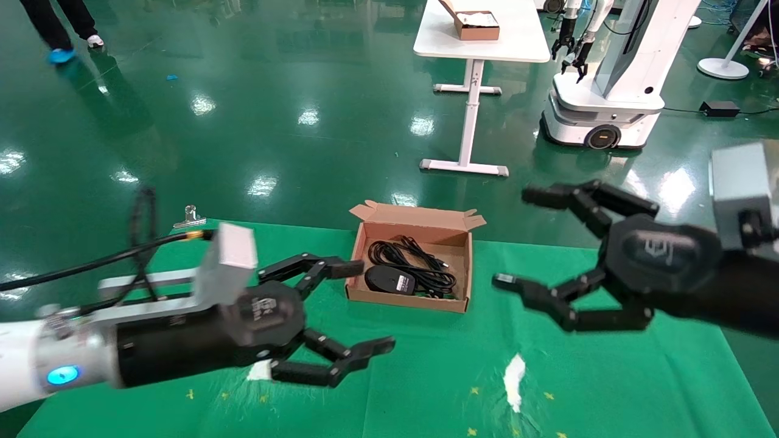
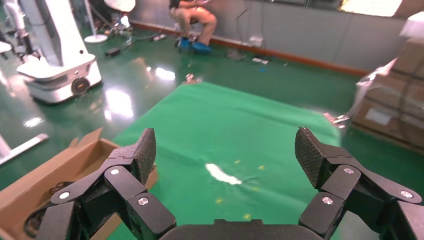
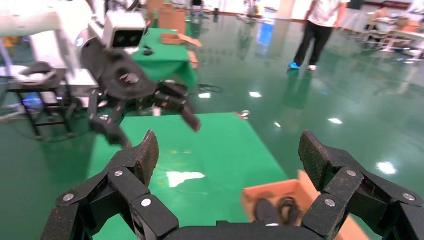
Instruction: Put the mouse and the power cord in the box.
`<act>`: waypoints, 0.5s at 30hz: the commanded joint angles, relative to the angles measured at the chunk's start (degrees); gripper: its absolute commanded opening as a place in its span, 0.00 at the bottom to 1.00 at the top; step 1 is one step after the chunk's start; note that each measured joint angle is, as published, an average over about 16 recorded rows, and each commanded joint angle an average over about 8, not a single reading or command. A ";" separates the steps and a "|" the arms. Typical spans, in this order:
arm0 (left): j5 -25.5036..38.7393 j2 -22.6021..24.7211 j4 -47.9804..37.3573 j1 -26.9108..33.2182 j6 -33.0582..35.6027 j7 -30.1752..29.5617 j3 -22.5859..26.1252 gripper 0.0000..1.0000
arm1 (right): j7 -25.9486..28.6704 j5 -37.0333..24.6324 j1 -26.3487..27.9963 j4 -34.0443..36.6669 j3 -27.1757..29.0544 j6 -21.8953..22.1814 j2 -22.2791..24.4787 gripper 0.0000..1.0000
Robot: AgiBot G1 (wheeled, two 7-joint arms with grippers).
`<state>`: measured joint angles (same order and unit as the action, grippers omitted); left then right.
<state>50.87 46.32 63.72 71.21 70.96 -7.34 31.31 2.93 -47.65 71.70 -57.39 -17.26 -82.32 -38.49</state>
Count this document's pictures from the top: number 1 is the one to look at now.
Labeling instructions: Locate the small brown cardboard box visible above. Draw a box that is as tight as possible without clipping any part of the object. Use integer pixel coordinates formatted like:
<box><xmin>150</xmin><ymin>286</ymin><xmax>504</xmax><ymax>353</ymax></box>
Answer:
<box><xmin>438</xmin><ymin>0</ymin><xmax>500</xmax><ymax>41</ymax></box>

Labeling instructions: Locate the person in black trousers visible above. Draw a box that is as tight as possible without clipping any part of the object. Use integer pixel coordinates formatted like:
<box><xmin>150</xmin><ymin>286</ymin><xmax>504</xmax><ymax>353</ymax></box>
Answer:
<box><xmin>19</xmin><ymin>0</ymin><xmax>105</xmax><ymax>65</ymax></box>

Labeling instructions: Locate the open brown cardboard box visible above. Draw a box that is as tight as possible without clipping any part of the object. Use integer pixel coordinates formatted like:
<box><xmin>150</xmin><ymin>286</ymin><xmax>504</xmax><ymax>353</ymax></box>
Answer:
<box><xmin>345</xmin><ymin>200</ymin><xmax>486</xmax><ymax>314</ymax></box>

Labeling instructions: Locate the black power adapter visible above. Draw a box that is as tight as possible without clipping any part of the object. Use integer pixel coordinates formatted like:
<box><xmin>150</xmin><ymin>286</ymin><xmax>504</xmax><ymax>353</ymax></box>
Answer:
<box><xmin>699</xmin><ymin>100</ymin><xmax>741</xmax><ymax>117</ymax></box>

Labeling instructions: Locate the white standing table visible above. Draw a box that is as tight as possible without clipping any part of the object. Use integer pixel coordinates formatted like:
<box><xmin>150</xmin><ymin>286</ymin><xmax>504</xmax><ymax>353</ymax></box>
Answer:
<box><xmin>413</xmin><ymin>0</ymin><xmax>551</xmax><ymax>178</ymax></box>

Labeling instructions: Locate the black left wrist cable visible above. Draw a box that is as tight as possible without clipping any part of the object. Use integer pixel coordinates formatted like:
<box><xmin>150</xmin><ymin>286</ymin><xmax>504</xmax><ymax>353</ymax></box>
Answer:
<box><xmin>0</xmin><ymin>187</ymin><xmax>214</xmax><ymax>294</ymax></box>

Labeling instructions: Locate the metal table clamp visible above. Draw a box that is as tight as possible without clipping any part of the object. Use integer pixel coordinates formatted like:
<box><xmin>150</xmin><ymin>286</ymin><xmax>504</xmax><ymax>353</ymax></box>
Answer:
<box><xmin>173</xmin><ymin>205</ymin><xmax>206</xmax><ymax>230</ymax></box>

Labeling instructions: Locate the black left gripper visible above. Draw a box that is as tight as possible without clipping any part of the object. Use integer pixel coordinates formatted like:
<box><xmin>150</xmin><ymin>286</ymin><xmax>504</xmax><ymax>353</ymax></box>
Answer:
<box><xmin>116</xmin><ymin>252</ymin><xmax>396</xmax><ymax>389</ymax></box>

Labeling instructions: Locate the black floor cable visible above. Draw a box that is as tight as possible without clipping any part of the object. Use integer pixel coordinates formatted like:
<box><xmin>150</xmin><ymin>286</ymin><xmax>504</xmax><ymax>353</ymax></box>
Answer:
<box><xmin>663</xmin><ymin>105</ymin><xmax>779</xmax><ymax>117</ymax></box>

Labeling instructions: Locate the white floor stand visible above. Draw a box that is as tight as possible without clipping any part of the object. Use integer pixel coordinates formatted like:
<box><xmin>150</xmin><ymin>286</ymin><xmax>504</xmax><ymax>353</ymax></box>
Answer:
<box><xmin>697</xmin><ymin>0</ymin><xmax>770</xmax><ymax>80</ymax></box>

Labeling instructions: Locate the dark cluttered equipment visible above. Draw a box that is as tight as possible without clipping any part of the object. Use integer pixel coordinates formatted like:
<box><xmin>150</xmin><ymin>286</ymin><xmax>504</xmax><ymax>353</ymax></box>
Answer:
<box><xmin>741</xmin><ymin>24</ymin><xmax>779</xmax><ymax>77</ymax></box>

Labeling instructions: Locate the green table cloth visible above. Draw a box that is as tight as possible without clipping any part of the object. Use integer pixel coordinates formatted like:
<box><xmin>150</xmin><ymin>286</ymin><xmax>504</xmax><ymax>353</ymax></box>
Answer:
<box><xmin>18</xmin><ymin>219</ymin><xmax>758</xmax><ymax>438</ymax></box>

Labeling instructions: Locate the black power cable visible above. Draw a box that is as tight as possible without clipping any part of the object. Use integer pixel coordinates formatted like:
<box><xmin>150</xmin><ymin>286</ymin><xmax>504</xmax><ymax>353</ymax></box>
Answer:
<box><xmin>369</xmin><ymin>236</ymin><xmax>457</xmax><ymax>297</ymax></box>

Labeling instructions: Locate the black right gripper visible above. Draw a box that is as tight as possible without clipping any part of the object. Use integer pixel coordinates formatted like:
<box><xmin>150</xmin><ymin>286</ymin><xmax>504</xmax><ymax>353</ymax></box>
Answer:
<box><xmin>492</xmin><ymin>179</ymin><xmax>779</xmax><ymax>338</ymax></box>

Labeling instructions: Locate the background robot black gripper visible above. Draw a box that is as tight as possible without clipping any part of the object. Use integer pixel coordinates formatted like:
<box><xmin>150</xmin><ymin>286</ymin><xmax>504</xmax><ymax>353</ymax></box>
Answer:
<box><xmin>561</xmin><ymin>33</ymin><xmax>595</xmax><ymax>83</ymax></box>
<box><xmin>551</xmin><ymin>17</ymin><xmax>576</xmax><ymax>60</ymax></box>

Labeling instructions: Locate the white wheeled background robot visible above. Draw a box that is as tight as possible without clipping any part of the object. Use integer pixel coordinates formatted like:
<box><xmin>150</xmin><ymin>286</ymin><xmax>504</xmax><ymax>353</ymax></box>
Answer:
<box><xmin>541</xmin><ymin>0</ymin><xmax>702</xmax><ymax>150</ymax></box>

